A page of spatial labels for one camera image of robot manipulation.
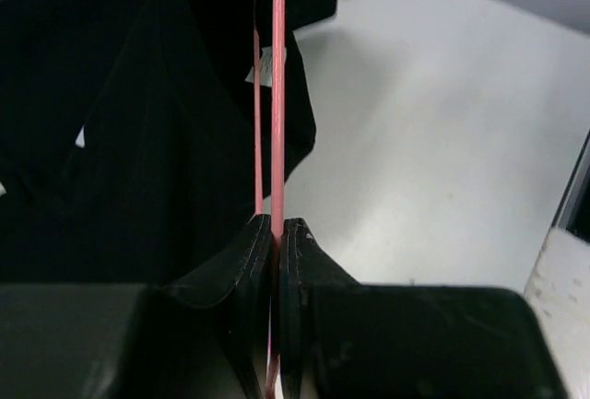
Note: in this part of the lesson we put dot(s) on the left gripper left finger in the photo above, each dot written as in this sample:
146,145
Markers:
207,331

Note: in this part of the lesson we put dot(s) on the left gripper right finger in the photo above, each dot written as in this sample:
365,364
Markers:
303,265

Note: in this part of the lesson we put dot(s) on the black t shirt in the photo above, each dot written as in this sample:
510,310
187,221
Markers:
127,135

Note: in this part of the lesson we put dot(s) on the pink plastic hanger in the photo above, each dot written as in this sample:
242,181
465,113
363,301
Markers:
277,174

